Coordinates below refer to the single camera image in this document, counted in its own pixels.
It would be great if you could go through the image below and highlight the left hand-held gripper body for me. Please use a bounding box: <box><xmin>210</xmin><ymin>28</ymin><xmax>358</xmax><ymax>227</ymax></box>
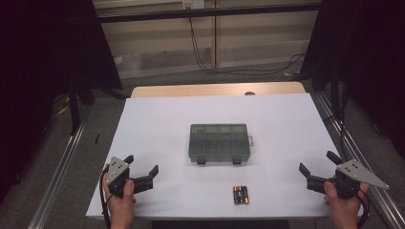
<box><xmin>105</xmin><ymin>156</ymin><xmax>131</xmax><ymax>199</ymax></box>

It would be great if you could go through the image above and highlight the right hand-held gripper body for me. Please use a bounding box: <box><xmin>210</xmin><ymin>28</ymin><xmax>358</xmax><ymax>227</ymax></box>
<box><xmin>331</xmin><ymin>158</ymin><xmax>391</xmax><ymax>200</ymax></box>

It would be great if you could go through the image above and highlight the grey clear compartment storage box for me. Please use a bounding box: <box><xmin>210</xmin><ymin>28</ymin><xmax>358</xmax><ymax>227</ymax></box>
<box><xmin>188</xmin><ymin>123</ymin><xmax>255</xmax><ymax>166</ymax></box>

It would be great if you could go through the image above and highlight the person's right hand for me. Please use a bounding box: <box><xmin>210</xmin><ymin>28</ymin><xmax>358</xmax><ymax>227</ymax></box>
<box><xmin>323</xmin><ymin>181</ymin><xmax>371</xmax><ymax>222</ymax></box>

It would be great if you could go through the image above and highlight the person's left hand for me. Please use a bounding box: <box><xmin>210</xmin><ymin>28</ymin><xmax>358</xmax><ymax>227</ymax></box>
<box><xmin>101</xmin><ymin>163</ymin><xmax>138</xmax><ymax>220</ymax></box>

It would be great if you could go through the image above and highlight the white board sheet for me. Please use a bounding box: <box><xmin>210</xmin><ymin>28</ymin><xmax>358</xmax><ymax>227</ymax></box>
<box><xmin>85</xmin><ymin>93</ymin><xmax>344</xmax><ymax>220</ymax></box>

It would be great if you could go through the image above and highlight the black metal stand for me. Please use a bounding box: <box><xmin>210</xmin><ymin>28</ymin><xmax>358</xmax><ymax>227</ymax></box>
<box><xmin>67</xmin><ymin>74</ymin><xmax>96</xmax><ymax>136</ymax></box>

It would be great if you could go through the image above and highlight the wooden table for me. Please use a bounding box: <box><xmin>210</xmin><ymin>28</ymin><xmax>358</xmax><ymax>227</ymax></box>
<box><xmin>131</xmin><ymin>81</ymin><xmax>307</xmax><ymax>99</ymax></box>

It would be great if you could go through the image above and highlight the black curtain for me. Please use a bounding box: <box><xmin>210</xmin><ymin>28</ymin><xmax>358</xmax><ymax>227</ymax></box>
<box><xmin>300</xmin><ymin>0</ymin><xmax>405</xmax><ymax>160</ymax></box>
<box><xmin>0</xmin><ymin>0</ymin><xmax>124</xmax><ymax>204</ymax></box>

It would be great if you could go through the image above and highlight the black horizontal bar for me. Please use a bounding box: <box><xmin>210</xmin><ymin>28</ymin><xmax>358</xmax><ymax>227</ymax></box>
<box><xmin>96</xmin><ymin>2</ymin><xmax>321</xmax><ymax>24</ymax></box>

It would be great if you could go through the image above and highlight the left hand-held gripper cable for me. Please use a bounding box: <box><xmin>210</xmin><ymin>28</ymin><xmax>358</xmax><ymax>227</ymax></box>
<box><xmin>99</xmin><ymin>165</ymin><xmax>113</xmax><ymax>229</ymax></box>

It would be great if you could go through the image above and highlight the hand-held gripper cable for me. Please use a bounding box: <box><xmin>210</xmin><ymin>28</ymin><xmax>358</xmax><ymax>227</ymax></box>
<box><xmin>99</xmin><ymin>165</ymin><xmax>113</xmax><ymax>229</ymax></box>
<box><xmin>355</xmin><ymin>190</ymin><xmax>371</xmax><ymax>229</ymax></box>

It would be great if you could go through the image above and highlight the metal floor rail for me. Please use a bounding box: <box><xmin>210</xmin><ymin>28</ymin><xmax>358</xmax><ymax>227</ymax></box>
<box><xmin>27</xmin><ymin>121</ymin><xmax>88</xmax><ymax>229</ymax></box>
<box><xmin>312</xmin><ymin>92</ymin><xmax>405</xmax><ymax>229</ymax></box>

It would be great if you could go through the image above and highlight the right hand-held gripper cable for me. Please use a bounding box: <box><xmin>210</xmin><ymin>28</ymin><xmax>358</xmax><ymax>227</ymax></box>
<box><xmin>355</xmin><ymin>190</ymin><xmax>371</xmax><ymax>229</ymax></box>

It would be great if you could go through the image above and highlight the long black wall cable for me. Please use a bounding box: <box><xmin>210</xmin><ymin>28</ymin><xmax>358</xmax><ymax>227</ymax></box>
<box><xmin>188</xmin><ymin>17</ymin><xmax>306</xmax><ymax>76</ymax></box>

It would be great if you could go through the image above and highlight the white wall socket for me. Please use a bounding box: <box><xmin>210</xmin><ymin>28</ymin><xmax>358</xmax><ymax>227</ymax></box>
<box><xmin>181</xmin><ymin>0</ymin><xmax>205</xmax><ymax>10</ymax></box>

